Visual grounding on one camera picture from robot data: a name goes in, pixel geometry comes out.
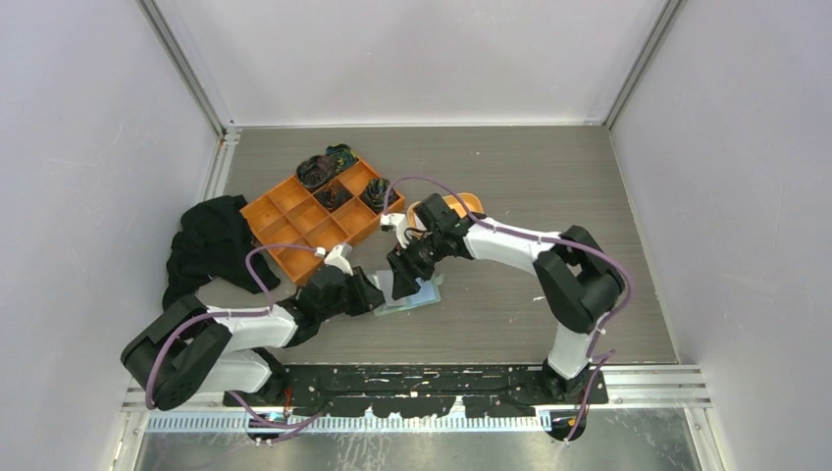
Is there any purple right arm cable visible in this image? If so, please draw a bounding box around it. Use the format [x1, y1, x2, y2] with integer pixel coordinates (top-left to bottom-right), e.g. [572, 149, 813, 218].
[382, 176, 633, 444]

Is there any dark rolled sock left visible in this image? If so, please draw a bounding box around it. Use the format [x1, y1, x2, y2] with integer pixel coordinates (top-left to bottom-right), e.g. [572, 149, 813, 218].
[295, 155, 337, 192]

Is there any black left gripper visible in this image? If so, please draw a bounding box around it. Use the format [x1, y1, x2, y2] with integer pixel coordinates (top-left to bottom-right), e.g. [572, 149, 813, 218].
[318, 265, 389, 321]

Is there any black cloth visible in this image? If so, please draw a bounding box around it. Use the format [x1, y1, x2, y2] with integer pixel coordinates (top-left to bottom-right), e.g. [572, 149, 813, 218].
[162, 195, 261, 310]

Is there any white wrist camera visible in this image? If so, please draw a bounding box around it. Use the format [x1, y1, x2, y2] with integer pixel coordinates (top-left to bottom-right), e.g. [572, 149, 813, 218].
[313, 242, 354, 276]
[380, 213, 410, 248]

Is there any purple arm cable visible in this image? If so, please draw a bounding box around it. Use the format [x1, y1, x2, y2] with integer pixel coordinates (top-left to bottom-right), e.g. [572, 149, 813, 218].
[143, 243, 327, 444]
[382, 176, 633, 444]

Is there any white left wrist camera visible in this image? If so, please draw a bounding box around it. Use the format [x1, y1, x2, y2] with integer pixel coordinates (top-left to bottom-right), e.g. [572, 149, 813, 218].
[313, 242, 354, 276]

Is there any dark rolled sock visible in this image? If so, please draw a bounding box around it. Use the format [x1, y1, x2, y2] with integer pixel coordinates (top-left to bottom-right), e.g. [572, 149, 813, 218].
[295, 155, 337, 192]
[325, 143, 358, 173]
[313, 180, 353, 213]

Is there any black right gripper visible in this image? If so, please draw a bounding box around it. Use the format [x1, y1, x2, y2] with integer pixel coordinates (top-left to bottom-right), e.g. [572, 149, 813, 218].
[388, 230, 447, 300]

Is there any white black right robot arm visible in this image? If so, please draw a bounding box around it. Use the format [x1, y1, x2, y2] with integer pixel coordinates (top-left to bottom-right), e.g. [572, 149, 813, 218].
[380, 193, 625, 403]

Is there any orange wooden divider box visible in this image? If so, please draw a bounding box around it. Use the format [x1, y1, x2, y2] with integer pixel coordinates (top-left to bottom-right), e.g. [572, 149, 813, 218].
[240, 159, 382, 286]

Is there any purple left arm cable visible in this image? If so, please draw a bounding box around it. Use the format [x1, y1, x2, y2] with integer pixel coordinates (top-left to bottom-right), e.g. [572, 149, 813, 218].
[143, 243, 327, 444]

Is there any green card holder wallet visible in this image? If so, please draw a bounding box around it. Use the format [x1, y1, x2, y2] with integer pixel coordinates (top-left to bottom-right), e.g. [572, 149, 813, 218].
[369, 270, 444, 317]

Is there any dark rolled sock top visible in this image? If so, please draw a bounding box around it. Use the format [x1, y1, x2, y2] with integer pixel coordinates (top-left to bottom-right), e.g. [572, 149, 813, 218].
[325, 143, 358, 173]

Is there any green patterned rolled sock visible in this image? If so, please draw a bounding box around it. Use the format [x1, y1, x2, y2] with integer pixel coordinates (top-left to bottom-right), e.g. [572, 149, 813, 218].
[360, 178, 398, 214]

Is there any yellow oval tray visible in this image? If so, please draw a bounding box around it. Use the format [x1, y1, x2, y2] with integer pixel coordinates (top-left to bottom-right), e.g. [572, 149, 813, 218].
[406, 192, 485, 230]

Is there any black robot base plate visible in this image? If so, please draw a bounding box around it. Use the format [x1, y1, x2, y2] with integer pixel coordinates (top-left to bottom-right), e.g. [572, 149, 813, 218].
[219, 364, 608, 418]

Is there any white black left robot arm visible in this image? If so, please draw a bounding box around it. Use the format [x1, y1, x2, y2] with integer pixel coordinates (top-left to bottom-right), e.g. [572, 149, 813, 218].
[121, 265, 385, 411]

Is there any dark rolled sock centre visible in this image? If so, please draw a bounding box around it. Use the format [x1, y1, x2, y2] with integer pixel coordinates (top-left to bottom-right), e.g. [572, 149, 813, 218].
[313, 180, 353, 213]

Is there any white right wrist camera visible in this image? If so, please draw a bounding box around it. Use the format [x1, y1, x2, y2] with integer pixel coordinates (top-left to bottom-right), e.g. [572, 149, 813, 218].
[380, 213, 410, 248]

